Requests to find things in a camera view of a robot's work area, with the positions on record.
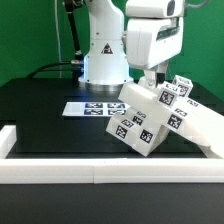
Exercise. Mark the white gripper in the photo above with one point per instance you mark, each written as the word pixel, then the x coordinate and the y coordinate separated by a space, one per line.
pixel 150 42

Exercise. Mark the white tagged cube nut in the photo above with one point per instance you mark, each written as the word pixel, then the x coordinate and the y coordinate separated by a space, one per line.
pixel 168 94

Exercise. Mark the white tagged cube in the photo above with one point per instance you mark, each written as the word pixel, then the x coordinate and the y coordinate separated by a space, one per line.
pixel 184 84

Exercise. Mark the white chair back frame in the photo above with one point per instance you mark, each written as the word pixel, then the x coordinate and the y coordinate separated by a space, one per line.
pixel 186 117

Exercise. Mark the white chair seat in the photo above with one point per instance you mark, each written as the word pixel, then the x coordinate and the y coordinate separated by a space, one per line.
pixel 149 136

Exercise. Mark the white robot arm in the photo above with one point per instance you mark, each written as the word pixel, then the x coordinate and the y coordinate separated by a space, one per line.
pixel 106 66

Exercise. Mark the white U-shaped fence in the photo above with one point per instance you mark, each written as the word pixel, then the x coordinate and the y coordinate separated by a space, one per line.
pixel 97 171

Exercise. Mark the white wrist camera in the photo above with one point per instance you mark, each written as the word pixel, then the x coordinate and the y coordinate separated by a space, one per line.
pixel 154 8

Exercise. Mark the white marker base plate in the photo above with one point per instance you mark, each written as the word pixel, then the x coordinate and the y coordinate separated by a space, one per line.
pixel 94 109

